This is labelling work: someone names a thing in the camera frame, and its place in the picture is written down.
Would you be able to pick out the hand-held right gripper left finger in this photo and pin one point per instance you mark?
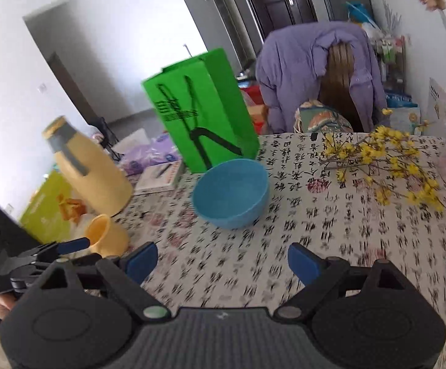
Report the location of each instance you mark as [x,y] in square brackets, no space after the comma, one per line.
[141,262]

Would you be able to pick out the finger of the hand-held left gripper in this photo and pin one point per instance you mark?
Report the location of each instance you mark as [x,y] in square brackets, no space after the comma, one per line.
[71,246]

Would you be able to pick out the blue plastic bag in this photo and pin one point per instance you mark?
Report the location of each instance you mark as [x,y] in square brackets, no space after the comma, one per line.
[357,11]

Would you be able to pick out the yellow thermos jug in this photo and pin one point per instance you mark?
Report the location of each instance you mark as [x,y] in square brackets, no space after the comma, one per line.
[86,165]

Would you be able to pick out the green and yellow box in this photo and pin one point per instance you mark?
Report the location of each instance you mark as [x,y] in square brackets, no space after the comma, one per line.
[50,207]

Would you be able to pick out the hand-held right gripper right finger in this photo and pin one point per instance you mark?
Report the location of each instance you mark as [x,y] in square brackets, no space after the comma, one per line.
[303,263]

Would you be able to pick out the green paper bag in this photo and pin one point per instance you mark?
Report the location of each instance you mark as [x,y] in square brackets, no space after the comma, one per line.
[203,115]

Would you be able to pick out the yellow cup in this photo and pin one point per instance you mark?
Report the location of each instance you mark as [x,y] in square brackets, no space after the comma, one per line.
[106,236]

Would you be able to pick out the wooden chair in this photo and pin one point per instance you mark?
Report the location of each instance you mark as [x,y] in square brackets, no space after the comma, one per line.
[342,84]

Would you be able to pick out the white notebook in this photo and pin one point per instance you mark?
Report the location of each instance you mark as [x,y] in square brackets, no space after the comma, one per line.
[159,176]

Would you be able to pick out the person's left hand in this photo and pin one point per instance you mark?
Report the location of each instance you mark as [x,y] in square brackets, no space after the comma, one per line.
[3,305]

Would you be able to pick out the yellow flower branch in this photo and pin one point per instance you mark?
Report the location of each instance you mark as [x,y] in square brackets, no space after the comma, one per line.
[384,161]

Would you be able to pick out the purple plastic bag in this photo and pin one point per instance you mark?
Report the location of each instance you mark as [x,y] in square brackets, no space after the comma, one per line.
[150,155]

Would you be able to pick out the patterned chair cushion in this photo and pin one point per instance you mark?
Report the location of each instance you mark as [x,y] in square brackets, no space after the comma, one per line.
[321,119]

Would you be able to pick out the blue bowl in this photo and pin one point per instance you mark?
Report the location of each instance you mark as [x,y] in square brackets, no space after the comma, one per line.
[230,194]

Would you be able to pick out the purple puffer jacket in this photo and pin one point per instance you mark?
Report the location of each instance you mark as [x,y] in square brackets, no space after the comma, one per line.
[307,73]

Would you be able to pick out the white cartoon box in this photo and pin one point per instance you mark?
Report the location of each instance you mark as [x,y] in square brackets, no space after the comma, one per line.
[440,100]

